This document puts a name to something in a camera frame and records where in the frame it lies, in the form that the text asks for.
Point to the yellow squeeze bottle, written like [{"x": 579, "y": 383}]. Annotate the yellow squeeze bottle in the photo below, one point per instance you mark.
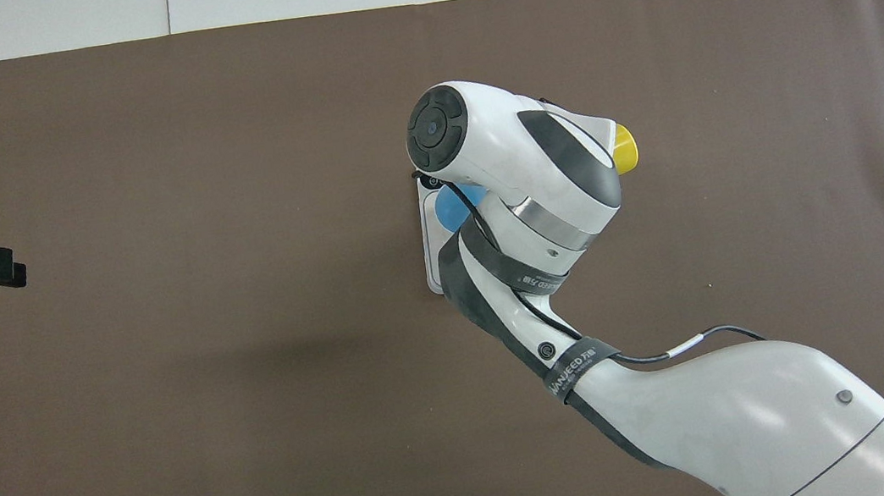
[{"x": 625, "y": 149}]

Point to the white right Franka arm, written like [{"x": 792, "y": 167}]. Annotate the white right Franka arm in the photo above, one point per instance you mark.
[{"x": 534, "y": 167}]

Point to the silver digital kitchen scale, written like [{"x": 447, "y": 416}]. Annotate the silver digital kitchen scale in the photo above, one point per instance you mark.
[{"x": 430, "y": 249}]

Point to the brown table mat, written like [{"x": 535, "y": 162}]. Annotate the brown table mat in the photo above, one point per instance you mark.
[{"x": 214, "y": 397}]

